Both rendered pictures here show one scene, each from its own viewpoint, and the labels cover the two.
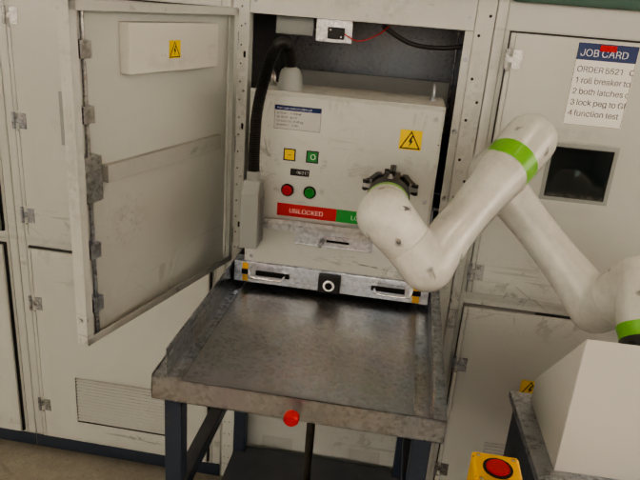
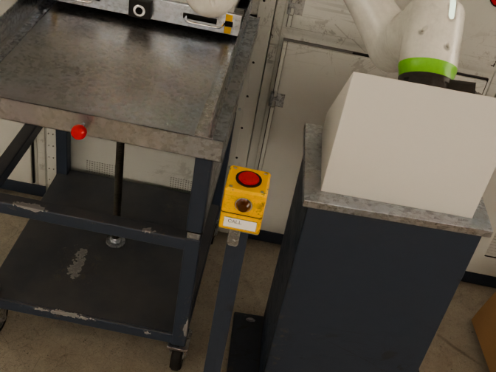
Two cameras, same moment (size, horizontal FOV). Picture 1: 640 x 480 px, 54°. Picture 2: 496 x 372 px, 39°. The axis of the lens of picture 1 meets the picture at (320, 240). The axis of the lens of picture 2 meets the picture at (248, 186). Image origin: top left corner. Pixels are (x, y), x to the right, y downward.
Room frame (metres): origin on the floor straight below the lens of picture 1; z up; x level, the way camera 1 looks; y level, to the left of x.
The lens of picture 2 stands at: (-0.18, -0.21, 1.67)
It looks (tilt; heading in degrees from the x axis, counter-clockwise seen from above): 37 degrees down; 354
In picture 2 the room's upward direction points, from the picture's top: 11 degrees clockwise
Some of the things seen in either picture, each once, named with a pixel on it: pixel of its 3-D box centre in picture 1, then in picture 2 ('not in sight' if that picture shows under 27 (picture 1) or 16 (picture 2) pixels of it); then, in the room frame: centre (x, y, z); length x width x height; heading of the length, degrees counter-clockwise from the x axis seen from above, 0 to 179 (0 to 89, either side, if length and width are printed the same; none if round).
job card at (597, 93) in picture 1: (600, 86); not in sight; (1.68, -0.68, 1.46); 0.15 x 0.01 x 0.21; 83
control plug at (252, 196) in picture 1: (252, 211); not in sight; (1.55, 0.18, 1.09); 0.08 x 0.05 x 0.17; 173
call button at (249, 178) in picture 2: (497, 470); (248, 180); (0.87, -0.33, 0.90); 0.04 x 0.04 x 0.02
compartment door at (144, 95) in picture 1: (161, 159); not in sight; (1.55, 0.41, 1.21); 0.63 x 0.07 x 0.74; 158
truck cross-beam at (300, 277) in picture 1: (330, 278); (143, 3); (1.61, -0.04, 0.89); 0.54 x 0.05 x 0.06; 83
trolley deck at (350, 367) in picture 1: (319, 331); (125, 55); (1.44, -0.02, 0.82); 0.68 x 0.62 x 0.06; 173
